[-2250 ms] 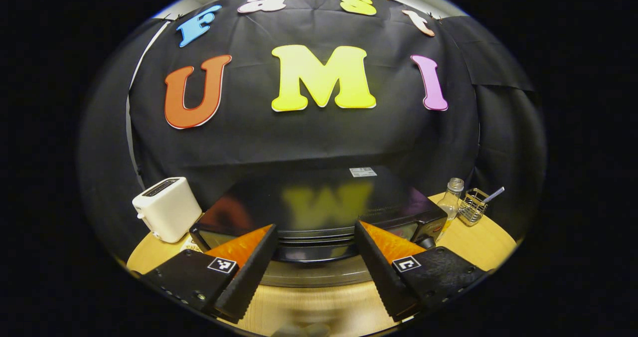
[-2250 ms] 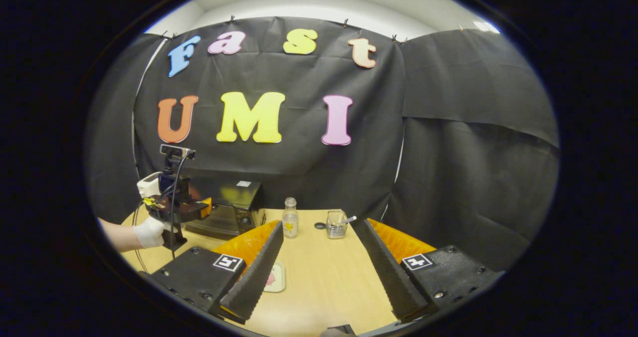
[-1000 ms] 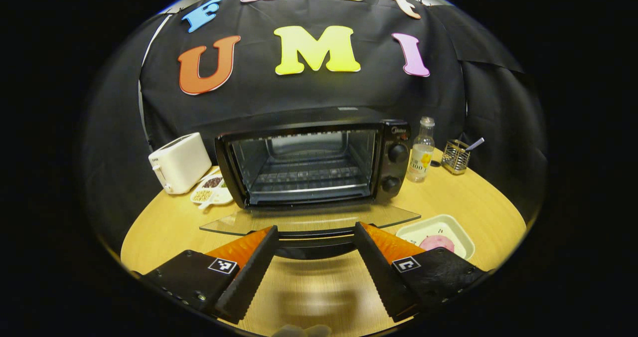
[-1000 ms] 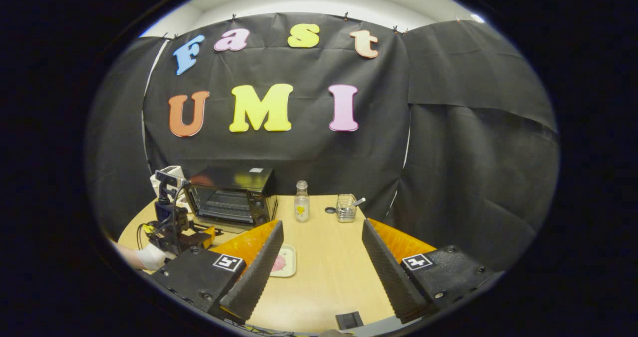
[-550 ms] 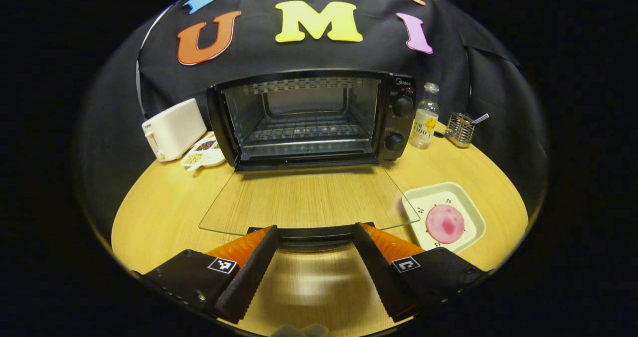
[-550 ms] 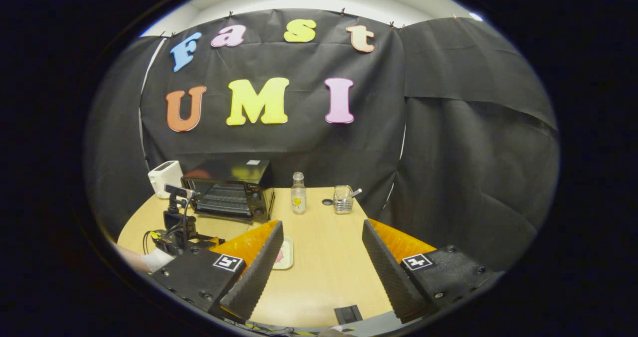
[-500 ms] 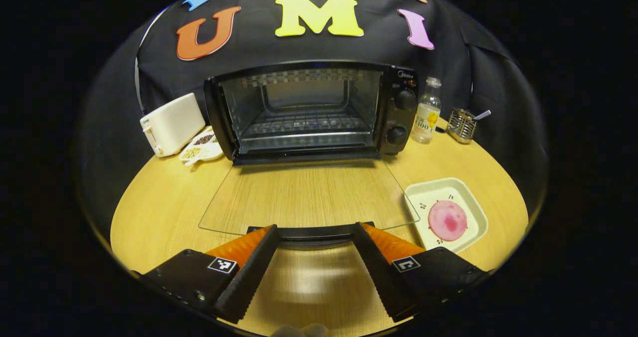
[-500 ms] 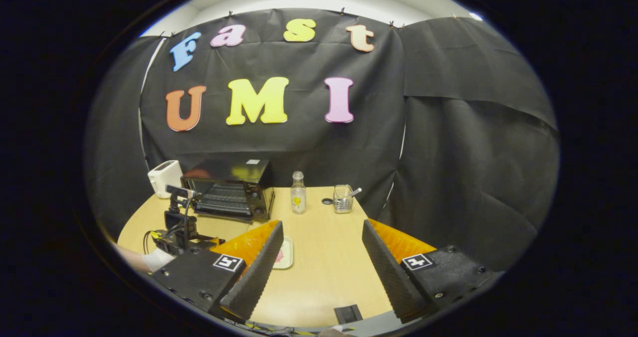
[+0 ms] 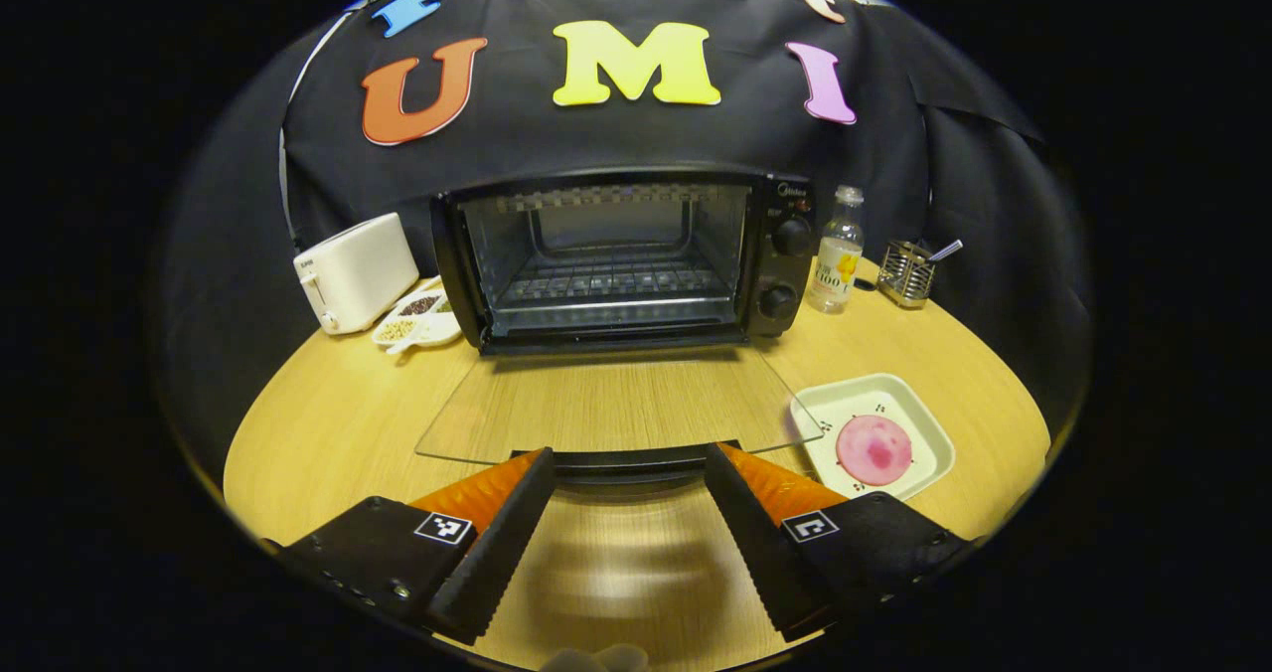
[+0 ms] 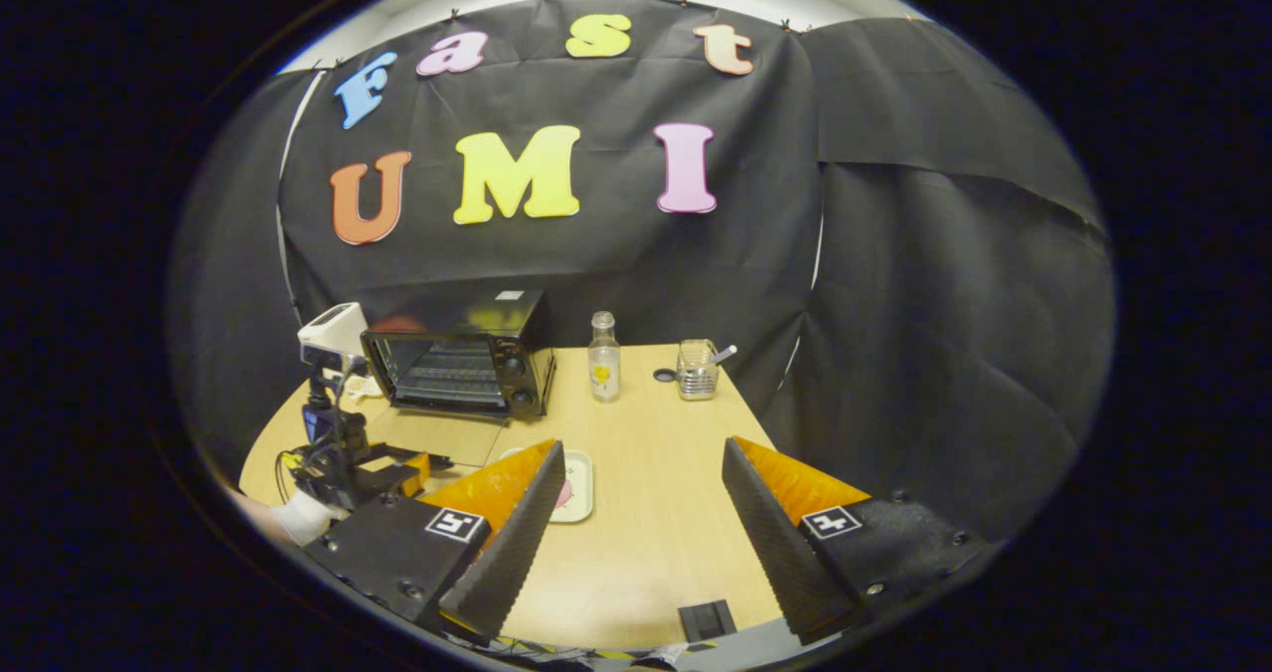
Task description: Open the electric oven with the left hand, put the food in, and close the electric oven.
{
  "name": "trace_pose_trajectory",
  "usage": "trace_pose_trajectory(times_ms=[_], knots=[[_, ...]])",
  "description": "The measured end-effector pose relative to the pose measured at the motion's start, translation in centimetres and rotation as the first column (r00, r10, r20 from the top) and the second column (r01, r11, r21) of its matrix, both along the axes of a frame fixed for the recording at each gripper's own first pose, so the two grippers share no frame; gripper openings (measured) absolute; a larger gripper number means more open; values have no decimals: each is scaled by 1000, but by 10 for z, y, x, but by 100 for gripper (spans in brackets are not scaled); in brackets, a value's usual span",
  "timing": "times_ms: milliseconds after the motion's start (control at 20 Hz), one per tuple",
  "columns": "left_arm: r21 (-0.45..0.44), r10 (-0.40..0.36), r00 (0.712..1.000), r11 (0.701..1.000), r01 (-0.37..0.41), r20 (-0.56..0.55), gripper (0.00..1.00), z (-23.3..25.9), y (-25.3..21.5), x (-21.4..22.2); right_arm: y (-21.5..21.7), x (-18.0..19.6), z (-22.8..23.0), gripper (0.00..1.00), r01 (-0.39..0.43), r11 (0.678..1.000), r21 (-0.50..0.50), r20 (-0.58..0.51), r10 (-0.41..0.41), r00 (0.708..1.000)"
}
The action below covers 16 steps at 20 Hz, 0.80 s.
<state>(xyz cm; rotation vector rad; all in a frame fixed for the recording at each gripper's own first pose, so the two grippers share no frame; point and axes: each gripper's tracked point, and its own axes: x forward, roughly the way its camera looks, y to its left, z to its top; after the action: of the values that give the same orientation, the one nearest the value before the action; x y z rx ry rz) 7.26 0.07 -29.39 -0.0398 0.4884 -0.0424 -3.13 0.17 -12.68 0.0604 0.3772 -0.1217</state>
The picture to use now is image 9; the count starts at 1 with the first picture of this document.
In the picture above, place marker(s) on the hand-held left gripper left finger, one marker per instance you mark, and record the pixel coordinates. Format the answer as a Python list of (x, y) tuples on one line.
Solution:
[(497, 563)]

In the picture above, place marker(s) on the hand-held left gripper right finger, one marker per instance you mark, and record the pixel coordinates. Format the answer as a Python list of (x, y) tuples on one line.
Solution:
[(760, 553)]

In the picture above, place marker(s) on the pink ham slice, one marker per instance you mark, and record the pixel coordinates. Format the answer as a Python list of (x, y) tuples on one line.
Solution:
[(874, 450)]

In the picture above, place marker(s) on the cream square plate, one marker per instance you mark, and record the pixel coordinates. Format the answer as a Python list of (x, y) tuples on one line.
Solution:
[(835, 409)]

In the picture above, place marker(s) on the black electric oven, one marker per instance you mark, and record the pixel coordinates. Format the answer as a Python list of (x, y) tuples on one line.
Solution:
[(785, 274)]

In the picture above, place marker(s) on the white divided bean dish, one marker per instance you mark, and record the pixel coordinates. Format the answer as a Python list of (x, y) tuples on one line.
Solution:
[(437, 330)]

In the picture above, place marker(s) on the clear glass bottle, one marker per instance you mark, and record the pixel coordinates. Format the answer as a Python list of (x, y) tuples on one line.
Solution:
[(835, 274)]

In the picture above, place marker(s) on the small black bottle cap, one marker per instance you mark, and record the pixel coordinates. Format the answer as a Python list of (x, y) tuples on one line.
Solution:
[(867, 283)]

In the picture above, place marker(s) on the white toaster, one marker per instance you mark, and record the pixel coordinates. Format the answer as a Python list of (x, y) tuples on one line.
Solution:
[(363, 269)]

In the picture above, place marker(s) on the metal spoon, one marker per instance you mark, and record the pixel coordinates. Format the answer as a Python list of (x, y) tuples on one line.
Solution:
[(946, 250)]

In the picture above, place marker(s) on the black backdrop cloth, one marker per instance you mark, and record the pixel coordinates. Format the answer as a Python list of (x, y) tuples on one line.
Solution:
[(596, 135)]

